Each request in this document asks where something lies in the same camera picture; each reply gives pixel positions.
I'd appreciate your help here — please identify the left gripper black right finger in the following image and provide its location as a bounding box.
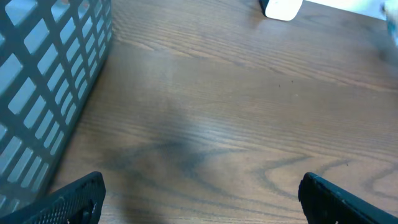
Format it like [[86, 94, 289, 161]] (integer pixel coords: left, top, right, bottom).
[[298, 172, 397, 224]]

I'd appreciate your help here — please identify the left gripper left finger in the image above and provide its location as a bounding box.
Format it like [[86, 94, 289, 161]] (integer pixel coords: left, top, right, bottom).
[[1, 171, 106, 224]]

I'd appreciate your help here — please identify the blue mouthwash bottle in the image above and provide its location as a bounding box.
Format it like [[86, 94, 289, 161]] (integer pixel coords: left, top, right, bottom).
[[382, 0, 397, 47]]

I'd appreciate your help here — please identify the white barcode scanner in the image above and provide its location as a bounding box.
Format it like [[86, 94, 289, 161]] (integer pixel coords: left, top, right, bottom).
[[259, 0, 303, 21]]

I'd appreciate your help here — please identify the grey plastic shopping basket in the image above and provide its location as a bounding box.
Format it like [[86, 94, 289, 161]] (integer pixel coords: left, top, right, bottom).
[[1, 0, 113, 216]]

